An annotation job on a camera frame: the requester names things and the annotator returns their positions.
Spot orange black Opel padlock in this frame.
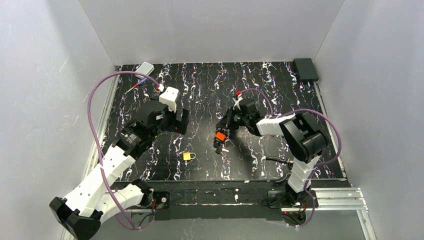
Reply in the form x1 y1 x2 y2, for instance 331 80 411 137
213 130 229 149

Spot black head key bunch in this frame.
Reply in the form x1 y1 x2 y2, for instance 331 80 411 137
215 146 229 155

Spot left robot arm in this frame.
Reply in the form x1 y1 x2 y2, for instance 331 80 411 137
49 99 190 240

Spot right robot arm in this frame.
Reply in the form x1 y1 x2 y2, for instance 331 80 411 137
213 98 329 205

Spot small brass padlock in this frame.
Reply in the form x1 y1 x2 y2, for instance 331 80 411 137
182 152 196 161

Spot red blue small screwdriver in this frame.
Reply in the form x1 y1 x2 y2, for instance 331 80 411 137
124 77 149 95

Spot white rectangular box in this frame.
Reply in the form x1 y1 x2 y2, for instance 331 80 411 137
135 62 155 79

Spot black corner box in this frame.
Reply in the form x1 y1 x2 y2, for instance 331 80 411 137
293 58 319 83

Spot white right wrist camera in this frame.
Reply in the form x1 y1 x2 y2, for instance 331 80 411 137
232 91 244 111

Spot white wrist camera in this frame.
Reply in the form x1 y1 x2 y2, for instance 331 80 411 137
232 91 244 111
159 86 180 113

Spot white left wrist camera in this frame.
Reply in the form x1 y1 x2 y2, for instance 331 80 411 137
159 86 180 113

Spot black handle pliers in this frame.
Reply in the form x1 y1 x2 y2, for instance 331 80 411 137
265 156 294 185

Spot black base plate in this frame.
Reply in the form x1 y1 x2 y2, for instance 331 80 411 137
146 180 318 221

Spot aluminium frame rail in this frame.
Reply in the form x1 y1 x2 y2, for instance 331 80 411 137
61 66 379 240

